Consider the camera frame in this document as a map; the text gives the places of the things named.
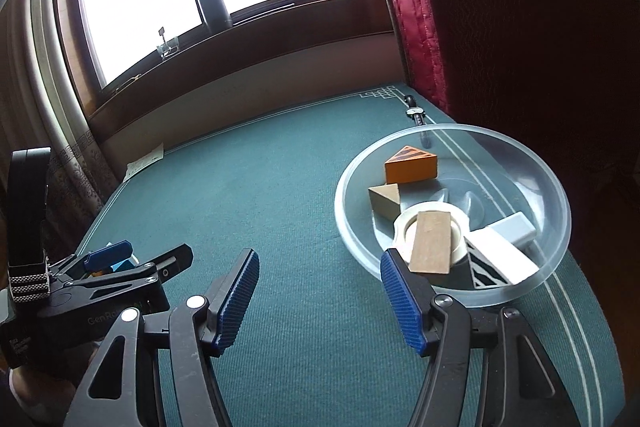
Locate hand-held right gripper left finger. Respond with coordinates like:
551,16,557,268
64,248,261,427

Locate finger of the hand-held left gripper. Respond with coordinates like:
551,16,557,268
47,241,135,281
65,243,194,292

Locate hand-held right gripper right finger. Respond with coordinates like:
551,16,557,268
380,248,583,427

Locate brown wooden plank block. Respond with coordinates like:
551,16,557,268
409,210,466,278

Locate grey black-striped triangle block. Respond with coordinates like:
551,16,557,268
465,238,507,292

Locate grey triangular block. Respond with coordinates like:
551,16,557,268
368,183,402,222

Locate long white block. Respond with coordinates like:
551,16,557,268
471,227,537,286

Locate orange striped wedge block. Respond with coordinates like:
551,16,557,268
384,146,439,185

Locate clear plastic bowl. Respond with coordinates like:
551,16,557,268
334,122,572,308

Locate person's left hand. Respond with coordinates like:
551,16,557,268
9,343,107,419

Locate white tape roll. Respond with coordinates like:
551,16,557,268
392,204,471,265

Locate paper sheet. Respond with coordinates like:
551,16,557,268
125,143,166,182

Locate green table mat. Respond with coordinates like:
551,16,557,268
75,82,621,427

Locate white cube block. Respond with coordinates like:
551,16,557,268
489,212,539,253

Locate beige patterned curtain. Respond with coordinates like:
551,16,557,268
0,0,121,248

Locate wristwatch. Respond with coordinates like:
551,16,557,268
402,94,427,128

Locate small glass holder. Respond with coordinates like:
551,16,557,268
156,27,182,58

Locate black bottle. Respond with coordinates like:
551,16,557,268
191,0,235,32

